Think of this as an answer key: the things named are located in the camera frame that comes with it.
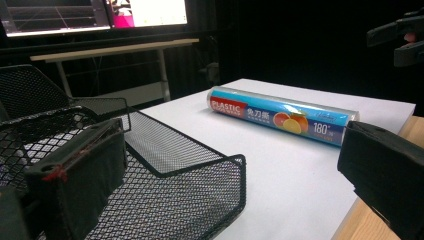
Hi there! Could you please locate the white board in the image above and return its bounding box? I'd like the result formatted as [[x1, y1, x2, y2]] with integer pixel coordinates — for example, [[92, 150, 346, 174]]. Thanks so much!
[[141, 78, 417, 240]]

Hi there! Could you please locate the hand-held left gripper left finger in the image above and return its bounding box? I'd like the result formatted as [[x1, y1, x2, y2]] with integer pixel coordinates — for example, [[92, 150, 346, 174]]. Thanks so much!
[[23, 117, 130, 240]]

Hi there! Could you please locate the black curtain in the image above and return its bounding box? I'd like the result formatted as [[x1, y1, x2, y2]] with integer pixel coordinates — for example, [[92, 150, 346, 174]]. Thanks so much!
[[186, 0, 424, 117]]

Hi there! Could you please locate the wooden side table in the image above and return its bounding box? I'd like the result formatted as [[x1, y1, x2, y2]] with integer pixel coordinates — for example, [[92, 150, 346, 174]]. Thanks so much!
[[29, 37, 201, 103]]

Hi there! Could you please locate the black mesh wire basket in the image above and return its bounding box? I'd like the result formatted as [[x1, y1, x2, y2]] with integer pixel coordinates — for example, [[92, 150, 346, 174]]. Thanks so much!
[[0, 64, 248, 240]]

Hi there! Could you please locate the computer monitor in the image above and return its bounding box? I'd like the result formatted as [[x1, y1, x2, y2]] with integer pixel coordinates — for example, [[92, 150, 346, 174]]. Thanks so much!
[[0, 0, 192, 38]]

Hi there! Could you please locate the plastic wrap roll blue label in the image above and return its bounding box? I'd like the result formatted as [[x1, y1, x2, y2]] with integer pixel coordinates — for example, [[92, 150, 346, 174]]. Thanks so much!
[[206, 85, 361, 148]]

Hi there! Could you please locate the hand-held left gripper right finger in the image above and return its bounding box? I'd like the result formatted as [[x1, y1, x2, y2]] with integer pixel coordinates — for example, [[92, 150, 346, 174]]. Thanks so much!
[[336, 120, 424, 240]]

